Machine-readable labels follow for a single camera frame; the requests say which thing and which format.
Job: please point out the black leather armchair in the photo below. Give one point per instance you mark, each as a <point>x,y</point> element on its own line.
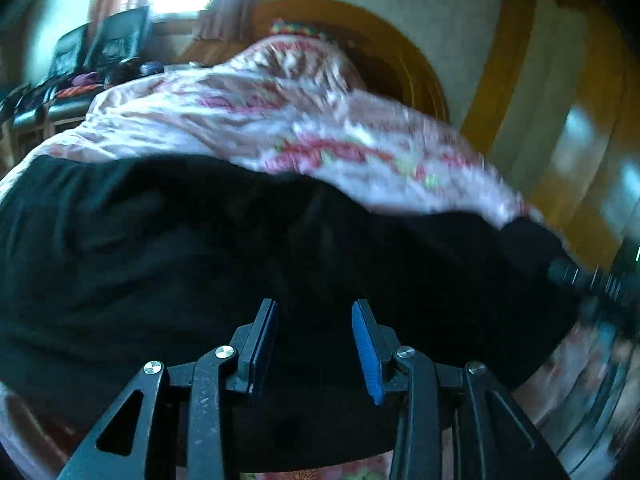
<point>28,114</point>
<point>117,45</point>

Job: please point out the colourful checkered pillow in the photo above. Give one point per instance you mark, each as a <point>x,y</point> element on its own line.
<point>281,27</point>

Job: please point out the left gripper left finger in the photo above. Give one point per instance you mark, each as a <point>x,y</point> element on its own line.
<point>169,412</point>

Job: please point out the near black leather armchair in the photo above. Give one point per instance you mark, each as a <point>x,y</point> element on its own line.
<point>117,45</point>

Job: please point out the wooden arched headboard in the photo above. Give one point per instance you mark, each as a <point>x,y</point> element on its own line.
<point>387,61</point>

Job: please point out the black embroidered pants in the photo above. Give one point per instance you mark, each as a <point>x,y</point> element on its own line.
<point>107,266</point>

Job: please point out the purple cloth on chair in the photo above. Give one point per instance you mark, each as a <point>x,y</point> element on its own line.
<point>86,79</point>

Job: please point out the red patterned seat cushion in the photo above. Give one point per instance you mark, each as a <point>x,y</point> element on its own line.
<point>78,90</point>

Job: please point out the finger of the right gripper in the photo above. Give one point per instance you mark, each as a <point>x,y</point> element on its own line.
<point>614,294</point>

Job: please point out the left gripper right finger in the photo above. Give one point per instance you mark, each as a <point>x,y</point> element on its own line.
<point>492,437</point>

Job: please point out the far black leather armchair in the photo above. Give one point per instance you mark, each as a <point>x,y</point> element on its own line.
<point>28,114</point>

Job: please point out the pink floral quilt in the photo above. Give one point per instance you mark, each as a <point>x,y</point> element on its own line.
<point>290,104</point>

